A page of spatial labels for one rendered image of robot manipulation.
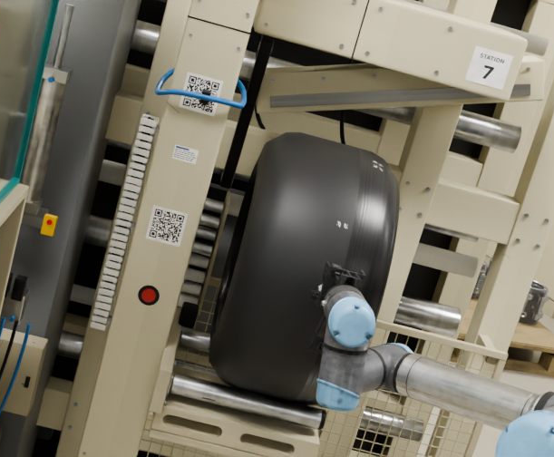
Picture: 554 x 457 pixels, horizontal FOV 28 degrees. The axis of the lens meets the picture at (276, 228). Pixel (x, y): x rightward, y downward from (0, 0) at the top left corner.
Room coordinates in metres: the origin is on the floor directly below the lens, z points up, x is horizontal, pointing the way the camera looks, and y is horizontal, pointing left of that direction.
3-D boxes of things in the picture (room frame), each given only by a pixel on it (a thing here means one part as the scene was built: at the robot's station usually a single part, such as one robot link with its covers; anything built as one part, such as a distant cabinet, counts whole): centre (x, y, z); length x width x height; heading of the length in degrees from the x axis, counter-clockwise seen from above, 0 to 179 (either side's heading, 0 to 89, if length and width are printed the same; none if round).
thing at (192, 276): (2.70, 0.23, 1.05); 0.20 x 0.15 x 0.30; 95
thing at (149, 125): (2.26, 0.31, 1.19); 0.05 x 0.04 x 0.48; 5
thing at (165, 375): (2.33, 0.15, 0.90); 0.40 x 0.03 x 0.10; 5
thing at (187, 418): (2.21, -0.03, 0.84); 0.36 x 0.09 x 0.06; 95
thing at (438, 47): (2.65, -0.12, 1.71); 0.61 x 0.25 x 0.15; 95
